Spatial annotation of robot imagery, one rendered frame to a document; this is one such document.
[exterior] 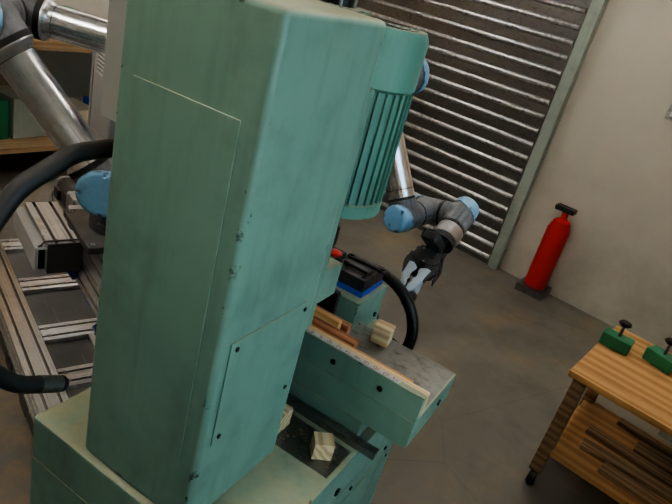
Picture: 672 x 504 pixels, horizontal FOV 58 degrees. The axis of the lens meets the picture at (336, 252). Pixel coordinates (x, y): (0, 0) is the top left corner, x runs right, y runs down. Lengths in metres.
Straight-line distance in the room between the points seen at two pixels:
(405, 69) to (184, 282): 0.46
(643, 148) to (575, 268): 0.83
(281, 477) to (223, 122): 0.63
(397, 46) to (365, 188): 0.23
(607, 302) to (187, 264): 3.58
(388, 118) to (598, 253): 3.20
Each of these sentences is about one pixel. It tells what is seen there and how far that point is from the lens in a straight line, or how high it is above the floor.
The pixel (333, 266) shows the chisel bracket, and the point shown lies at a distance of 1.14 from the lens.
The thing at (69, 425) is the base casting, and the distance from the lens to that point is 1.12.
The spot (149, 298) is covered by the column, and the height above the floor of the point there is 1.13.
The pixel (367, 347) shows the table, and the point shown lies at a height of 0.90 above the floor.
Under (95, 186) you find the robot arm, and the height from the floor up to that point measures 1.00.
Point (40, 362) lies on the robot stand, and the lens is 2.18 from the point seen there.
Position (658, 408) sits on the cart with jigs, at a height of 0.53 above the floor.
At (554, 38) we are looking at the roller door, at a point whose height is 1.49.
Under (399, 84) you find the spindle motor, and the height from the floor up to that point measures 1.43.
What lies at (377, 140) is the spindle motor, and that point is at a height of 1.34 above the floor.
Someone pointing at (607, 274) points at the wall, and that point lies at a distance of 4.10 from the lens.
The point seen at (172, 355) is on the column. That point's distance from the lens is 0.82.
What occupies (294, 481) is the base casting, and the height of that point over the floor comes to 0.80.
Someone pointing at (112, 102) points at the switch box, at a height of 1.34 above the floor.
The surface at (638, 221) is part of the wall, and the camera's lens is 4.00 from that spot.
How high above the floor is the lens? 1.57
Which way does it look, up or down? 25 degrees down
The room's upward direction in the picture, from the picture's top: 15 degrees clockwise
